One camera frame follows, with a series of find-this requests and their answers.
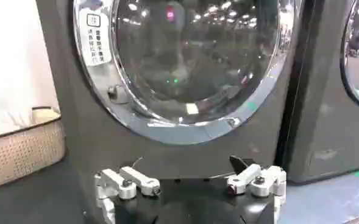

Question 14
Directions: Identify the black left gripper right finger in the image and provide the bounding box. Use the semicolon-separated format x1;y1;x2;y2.
226;155;287;220

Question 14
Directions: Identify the beige woven laundry basket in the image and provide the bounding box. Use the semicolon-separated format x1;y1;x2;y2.
0;106;66;189

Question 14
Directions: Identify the white warning label sticker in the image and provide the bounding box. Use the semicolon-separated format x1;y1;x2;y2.
78;6;112;67

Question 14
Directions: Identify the white cloth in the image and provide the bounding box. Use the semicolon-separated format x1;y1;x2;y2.
0;0;60;137

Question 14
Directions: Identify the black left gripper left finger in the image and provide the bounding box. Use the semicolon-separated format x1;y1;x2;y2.
94;166;162;224

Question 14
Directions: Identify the grey dryer with label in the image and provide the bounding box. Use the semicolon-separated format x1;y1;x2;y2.
35;0;302;224

